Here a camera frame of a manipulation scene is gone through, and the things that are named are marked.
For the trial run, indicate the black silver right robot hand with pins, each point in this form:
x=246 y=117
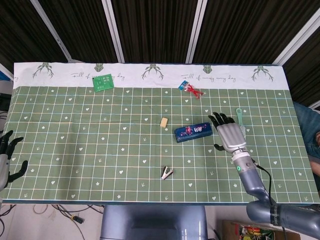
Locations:
x=231 y=137

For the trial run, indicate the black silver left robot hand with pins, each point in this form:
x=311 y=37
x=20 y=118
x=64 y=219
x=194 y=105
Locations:
x=3 y=167

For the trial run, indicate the blue floral glasses case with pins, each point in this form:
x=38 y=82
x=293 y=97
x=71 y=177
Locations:
x=193 y=132

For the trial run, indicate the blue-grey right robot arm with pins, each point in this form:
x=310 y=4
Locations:
x=250 y=180

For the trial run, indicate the mint green brush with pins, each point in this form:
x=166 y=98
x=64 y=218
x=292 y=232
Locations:
x=240 y=117

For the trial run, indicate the tan rectangular eraser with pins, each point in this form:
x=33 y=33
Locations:
x=164 y=122

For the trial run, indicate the small metal clip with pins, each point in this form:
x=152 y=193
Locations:
x=167 y=173

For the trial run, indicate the person in blue jeans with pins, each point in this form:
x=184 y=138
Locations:
x=308 y=122

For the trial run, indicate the black power adapter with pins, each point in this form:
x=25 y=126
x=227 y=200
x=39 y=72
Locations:
x=77 y=219

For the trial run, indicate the cardboard box with clutter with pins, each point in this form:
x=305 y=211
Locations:
x=240 y=231

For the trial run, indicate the blue white panel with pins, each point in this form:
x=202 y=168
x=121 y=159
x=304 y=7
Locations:
x=5 y=72

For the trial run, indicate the green grid tablecloth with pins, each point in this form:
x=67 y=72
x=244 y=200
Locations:
x=100 y=150

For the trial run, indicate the blue-grey robot torso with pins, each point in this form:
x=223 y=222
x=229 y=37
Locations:
x=152 y=222

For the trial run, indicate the green card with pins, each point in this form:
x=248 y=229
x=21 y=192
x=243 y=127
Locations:
x=102 y=83

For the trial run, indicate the white partition post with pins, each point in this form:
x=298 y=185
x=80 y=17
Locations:
x=113 y=32
x=53 y=32
x=297 y=40
x=196 y=30

